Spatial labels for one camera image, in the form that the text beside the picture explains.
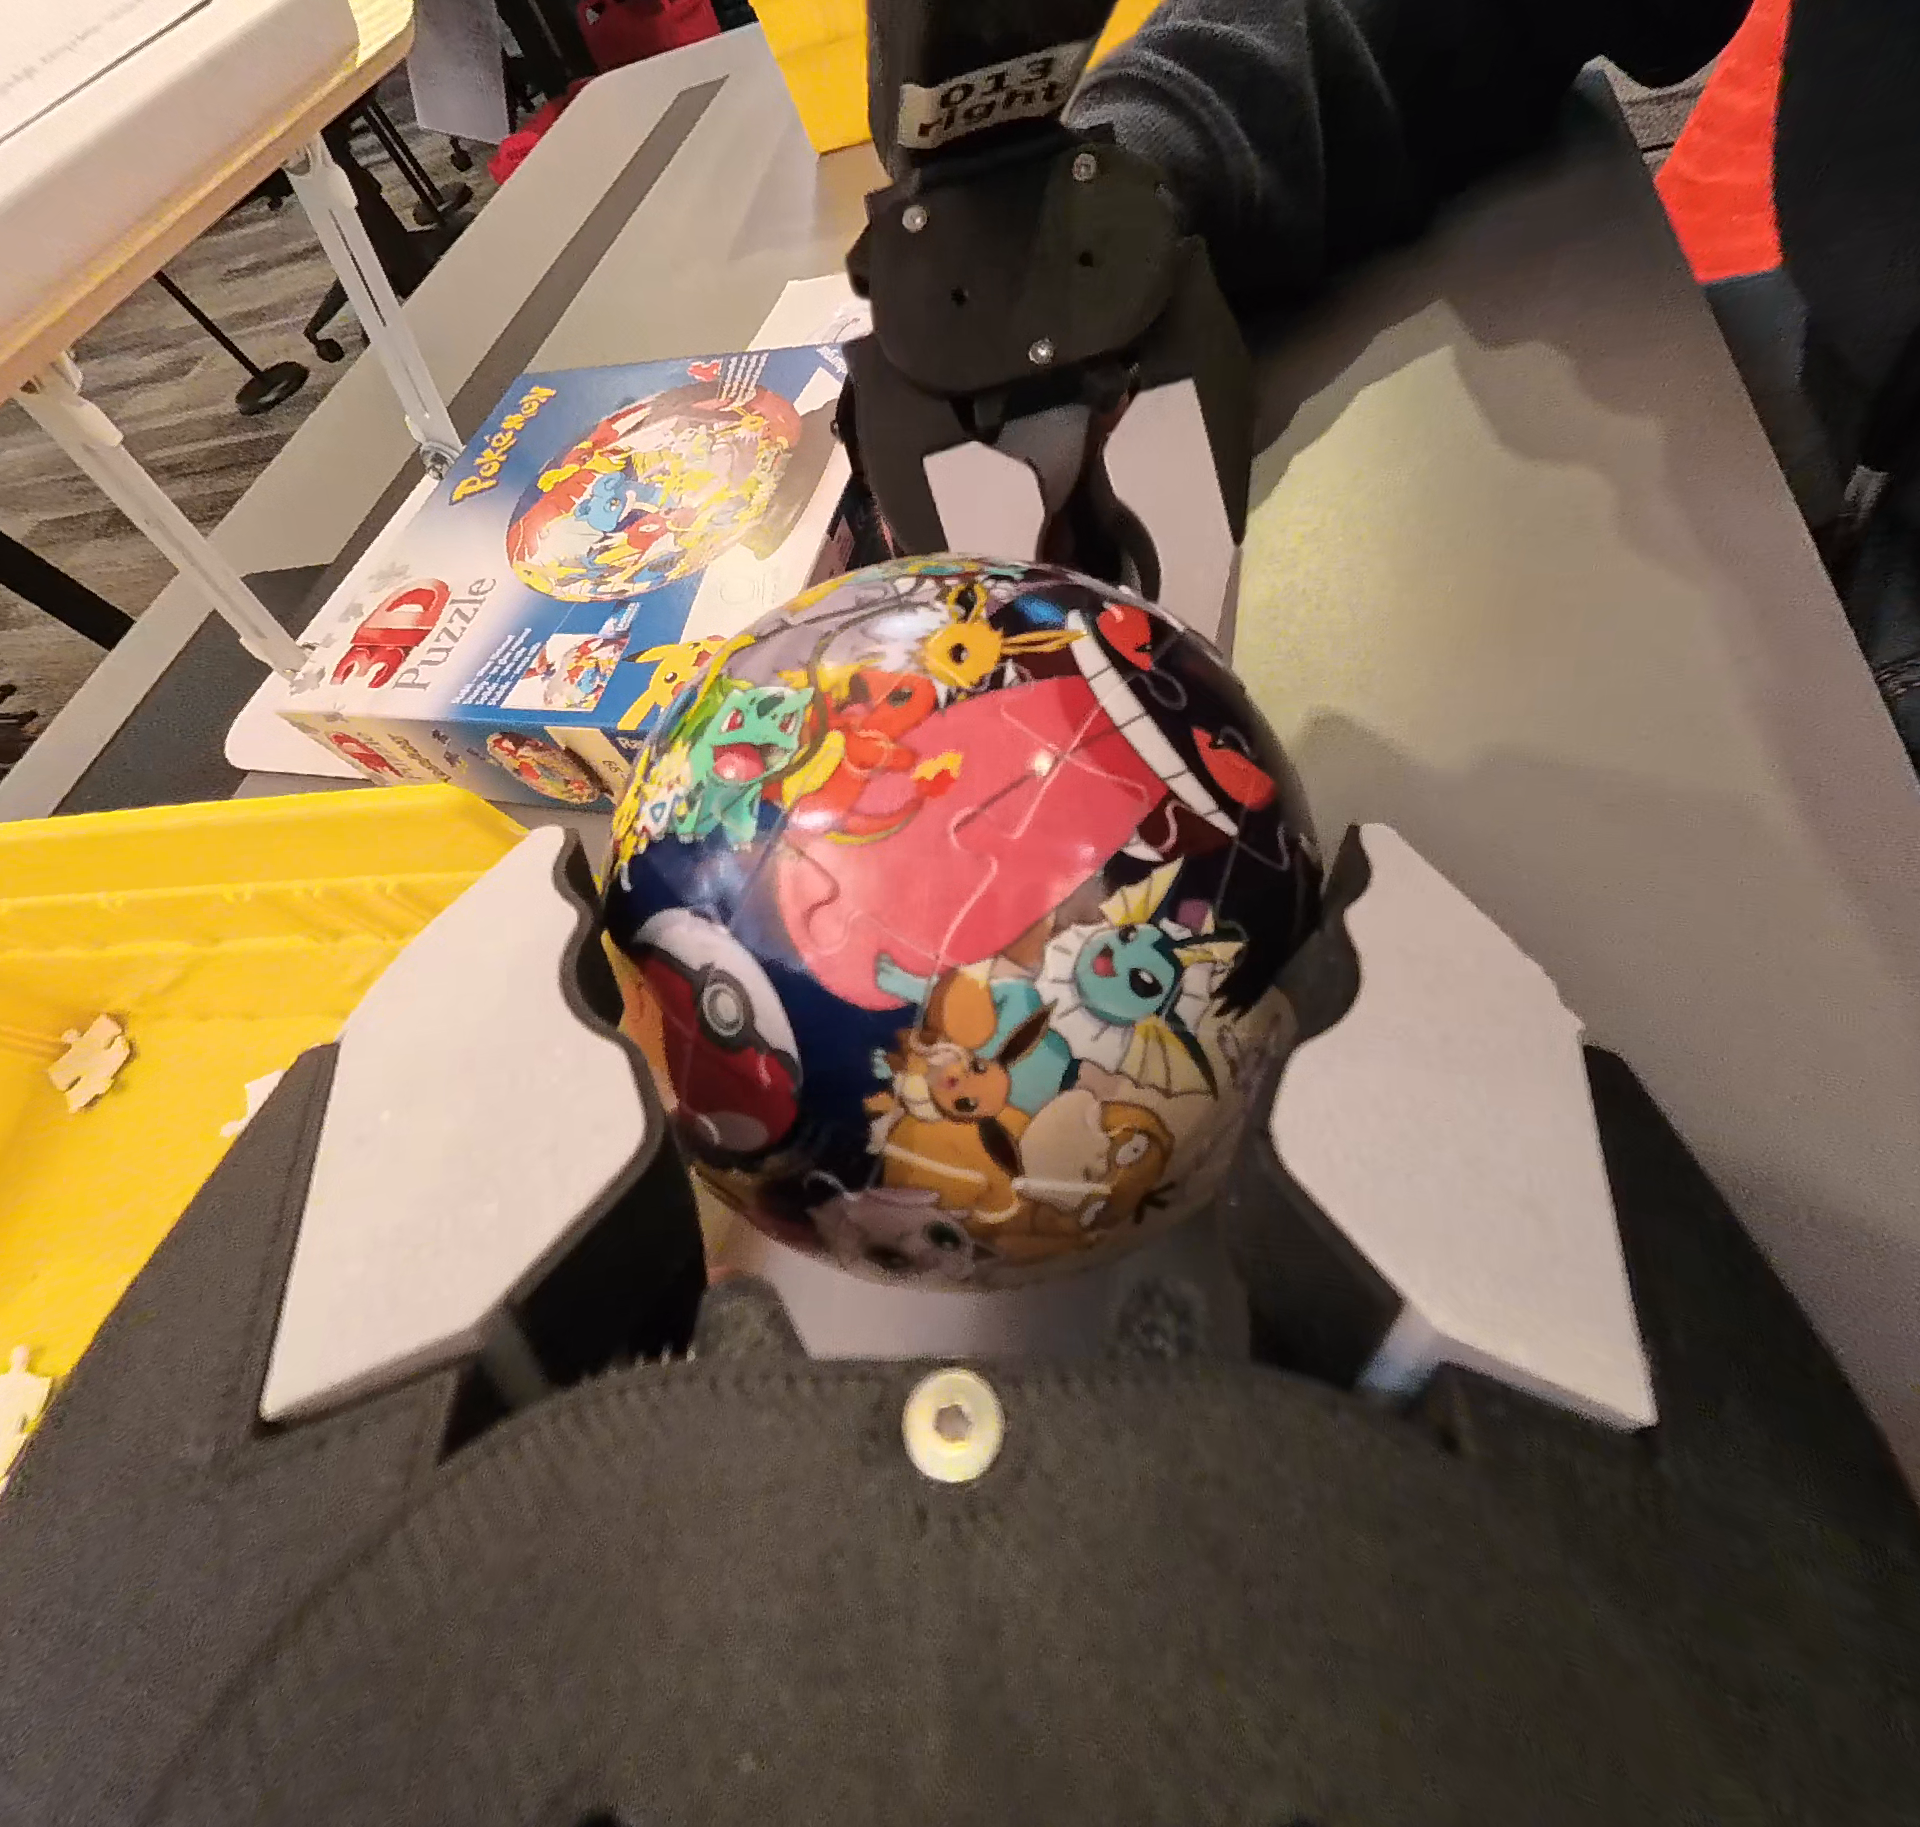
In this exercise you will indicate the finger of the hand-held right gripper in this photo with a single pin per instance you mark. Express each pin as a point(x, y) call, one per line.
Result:
point(1178, 479)
point(976, 499)

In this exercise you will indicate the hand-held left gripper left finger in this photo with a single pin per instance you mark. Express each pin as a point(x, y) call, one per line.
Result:
point(450, 1154)

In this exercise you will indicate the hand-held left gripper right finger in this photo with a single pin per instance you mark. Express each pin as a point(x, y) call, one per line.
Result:
point(1471, 1184)

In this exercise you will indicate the colourful puzzle ball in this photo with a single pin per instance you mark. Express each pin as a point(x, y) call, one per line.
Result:
point(931, 884)

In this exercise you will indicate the person's right forearm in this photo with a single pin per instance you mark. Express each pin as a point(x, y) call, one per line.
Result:
point(1351, 86)

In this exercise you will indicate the pile of loose puzzle pieces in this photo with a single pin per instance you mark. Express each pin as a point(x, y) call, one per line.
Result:
point(91, 1063)

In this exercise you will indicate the blue puzzle box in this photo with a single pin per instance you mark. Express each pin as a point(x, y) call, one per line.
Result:
point(450, 659)

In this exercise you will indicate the white instruction leaflet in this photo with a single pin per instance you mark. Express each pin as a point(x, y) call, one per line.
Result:
point(803, 320)

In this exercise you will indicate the yellow plastic bin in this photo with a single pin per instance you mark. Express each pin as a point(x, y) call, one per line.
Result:
point(180, 1228)
point(795, 42)

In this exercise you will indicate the red bag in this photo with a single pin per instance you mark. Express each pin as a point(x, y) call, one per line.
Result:
point(636, 26)

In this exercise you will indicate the white table brace rod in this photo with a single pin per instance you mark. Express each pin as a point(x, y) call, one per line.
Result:
point(151, 524)
point(376, 312)

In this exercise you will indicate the orange fabric piece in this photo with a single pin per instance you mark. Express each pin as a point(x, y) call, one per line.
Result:
point(1733, 161)

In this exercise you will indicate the black office chair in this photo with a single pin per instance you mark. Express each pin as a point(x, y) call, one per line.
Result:
point(270, 389)

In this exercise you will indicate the white instruction sheet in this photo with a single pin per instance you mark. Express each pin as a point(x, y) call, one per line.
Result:
point(91, 26)

